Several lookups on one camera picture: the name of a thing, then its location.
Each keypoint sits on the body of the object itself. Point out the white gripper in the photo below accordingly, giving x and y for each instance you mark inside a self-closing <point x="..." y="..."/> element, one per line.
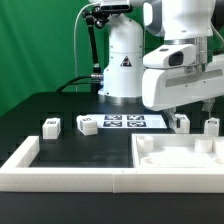
<point x="167" y="82"/>

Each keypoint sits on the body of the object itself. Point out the white square tabletop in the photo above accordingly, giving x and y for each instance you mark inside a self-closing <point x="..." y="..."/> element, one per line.
<point x="177" y="151"/>

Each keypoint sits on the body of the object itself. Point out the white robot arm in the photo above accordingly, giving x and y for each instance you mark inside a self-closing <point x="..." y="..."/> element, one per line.
<point x="151" y="24"/>

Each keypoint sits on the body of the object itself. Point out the paper sheet with AprilTags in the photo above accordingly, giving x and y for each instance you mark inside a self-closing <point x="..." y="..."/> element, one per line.
<point x="127" y="120"/>

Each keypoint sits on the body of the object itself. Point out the white U-shaped fence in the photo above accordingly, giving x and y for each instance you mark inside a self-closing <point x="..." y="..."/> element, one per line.
<point x="16" y="175"/>

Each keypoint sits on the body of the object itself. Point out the black camera on mount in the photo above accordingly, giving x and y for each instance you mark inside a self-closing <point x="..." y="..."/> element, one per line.
<point x="111" y="6"/>

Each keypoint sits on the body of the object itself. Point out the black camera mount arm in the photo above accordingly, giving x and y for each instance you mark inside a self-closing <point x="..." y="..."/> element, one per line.
<point x="93" y="40"/>

